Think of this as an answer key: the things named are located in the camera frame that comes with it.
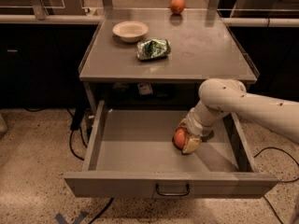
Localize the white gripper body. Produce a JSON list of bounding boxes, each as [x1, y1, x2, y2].
[[186, 106, 215, 137]]

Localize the red apple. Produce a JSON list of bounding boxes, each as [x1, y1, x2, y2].
[[173, 128, 186, 149]]

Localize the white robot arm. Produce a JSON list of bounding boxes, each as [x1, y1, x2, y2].
[[173, 78, 299, 154]]

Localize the grey open drawer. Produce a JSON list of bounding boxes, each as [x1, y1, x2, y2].
[[64, 102, 278, 198]]

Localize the grey cabinet table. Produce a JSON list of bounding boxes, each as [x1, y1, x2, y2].
[[79, 8, 257, 111]]

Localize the crushed green can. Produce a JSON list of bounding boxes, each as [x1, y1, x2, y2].
[[135, 38, 171, 61]]

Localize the white bowl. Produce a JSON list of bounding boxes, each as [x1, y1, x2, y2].
[[112, 21, 149, 43]]

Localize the orange fruit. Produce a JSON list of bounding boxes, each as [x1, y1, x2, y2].
[[170, 0, 185, 15]]

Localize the dark background counter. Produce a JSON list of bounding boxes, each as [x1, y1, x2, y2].
[[0, 23, 97, 108]]

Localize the black drawer handle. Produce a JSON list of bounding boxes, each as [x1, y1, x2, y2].
[[155, 184, 190, 197]]

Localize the black floor cable right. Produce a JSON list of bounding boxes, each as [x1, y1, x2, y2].
[[252, 146, 299, 224]]

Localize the black floor cable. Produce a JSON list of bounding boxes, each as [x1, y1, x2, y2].
[[252, 146, 299, 224], [66, 107, 90, 161]]

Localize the black floor cable left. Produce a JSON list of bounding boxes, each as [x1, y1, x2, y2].
[[66, 107, 90, 161]]

